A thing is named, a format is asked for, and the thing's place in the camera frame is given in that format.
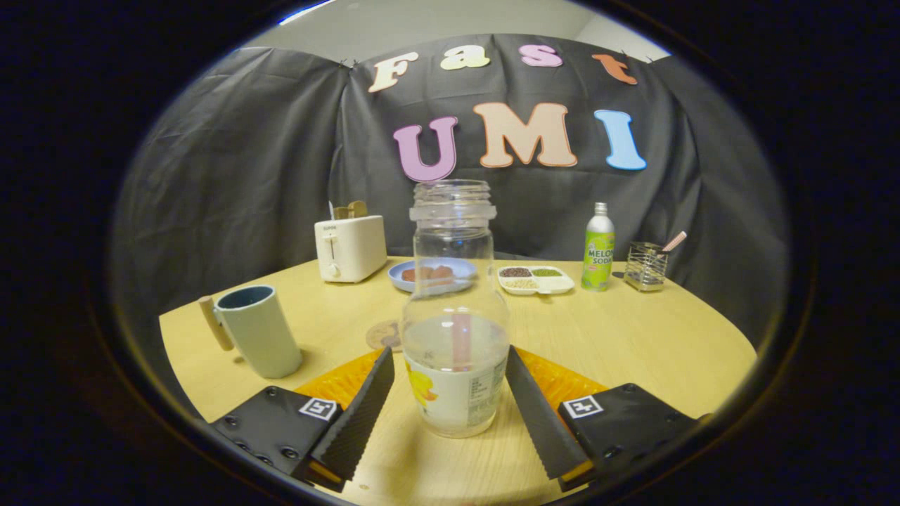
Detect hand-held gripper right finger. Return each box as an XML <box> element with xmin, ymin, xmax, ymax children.
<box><xmin>505</xmin><ymin>346</ymin><xmax>705</xmax><ymax>493</ymax></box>

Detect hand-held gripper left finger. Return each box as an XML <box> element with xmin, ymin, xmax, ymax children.
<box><xmin>211</xmin><ymin>346</ymin><xmax>396</xmax><ymax>493</ymax></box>

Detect round cork coaster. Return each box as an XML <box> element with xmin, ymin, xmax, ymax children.
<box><xmin>365</xmin><ymin>320</ymin><xmax>404</xmax><ymax>353</ymax></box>

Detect clear glass juice bottle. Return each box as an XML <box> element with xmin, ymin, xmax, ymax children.
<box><xmin>399</xmin><ymin>179</ymin><xmax>511</xmax><ymax>439</ymax></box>

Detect pale green cup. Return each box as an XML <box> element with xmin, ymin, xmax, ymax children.
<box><xmin>198</xmin><ymin>285</ymin><xmax>304</xmax><ymax>380</ymax></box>

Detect green soda bottle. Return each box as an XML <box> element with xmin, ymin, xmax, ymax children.
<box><xmin>581</xmin><ymin>202</ymin><xmax>616</xmax><ymax>292</ymax></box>

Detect wooden table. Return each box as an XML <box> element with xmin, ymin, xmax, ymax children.
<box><xmin>159</xmin><ymin>257</ymin><xmax>759</xmax><ymax>506</ymax></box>

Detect white divided bean tray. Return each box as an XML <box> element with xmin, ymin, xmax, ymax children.
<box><xmin>497</xmin><ymin>265</ymin><xmax>575</xmax><ymax>296</ymax></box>

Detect blue plate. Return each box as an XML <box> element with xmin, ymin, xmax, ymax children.
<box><xmin>387</xmin><ymin>257</ymin><xmax>479</xmax><ymax>294</ymax></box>

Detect brown food pieces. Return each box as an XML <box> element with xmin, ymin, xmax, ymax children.
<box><xmin>401</xmin><ymin>265</ymin><xmax>455</xmax><ymax>283</ymax></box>

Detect white toaster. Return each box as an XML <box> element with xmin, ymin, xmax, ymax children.
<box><xmin>314</xmin><ymin>215</ymin><xmax>388</xmax><ymax>284</ymax></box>

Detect black backdrop cloth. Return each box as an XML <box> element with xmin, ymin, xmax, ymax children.
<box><xmin>109</xmin><ymin>34</ymin><xmax>792</xmax><ymax>352</ymax></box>

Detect wire mesh holder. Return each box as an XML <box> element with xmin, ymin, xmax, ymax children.
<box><xmin>623</xmin><ymin>242</ymin><xmax>669</xmax><ymax>292</ymax></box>

